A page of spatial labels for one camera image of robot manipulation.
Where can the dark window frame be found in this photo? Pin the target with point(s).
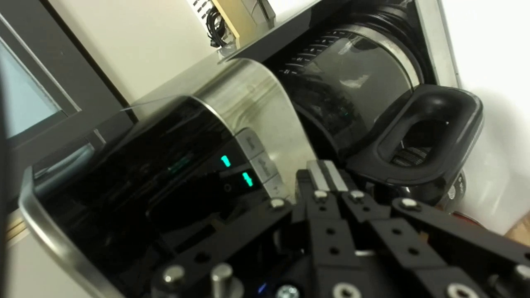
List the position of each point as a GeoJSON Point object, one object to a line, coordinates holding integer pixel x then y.
{"type": "Point", "coordinates": [43, 92]}

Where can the tan wall trim strip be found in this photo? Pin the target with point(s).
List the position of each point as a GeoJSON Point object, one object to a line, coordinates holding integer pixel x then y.
{"type": "Point", "coordinates": [241, 16]}

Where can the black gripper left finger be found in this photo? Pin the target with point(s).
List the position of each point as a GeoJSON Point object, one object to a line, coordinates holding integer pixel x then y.
{"type": "Point", "coordinates": [314, 231]}

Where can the black and silver coffeemaker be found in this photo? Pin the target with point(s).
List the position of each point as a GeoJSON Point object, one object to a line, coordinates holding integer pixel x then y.
{"type": "Point", "coordinates": [165, 182]}

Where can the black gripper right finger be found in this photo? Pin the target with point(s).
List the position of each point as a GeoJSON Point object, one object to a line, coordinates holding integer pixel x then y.
{"type": "Point", "coordinates": [397, 231]}

